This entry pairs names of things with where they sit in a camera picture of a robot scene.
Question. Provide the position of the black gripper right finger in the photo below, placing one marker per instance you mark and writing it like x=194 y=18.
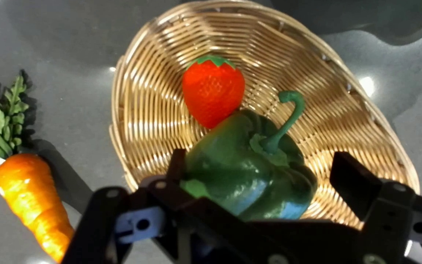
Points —
x=355 y=183

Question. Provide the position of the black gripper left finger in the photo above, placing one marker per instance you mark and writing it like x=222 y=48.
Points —
x=177 y=166

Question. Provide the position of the green toy bell pepper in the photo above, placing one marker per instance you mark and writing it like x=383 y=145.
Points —
x=243 y=169

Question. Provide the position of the weaved wicker bowl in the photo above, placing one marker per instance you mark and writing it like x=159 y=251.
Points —
x=147 y=107

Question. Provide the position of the toy strawberry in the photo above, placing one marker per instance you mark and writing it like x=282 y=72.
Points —
x=213 y=90

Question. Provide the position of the orange toy carrot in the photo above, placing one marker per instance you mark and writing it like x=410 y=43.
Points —
x=30 y=195

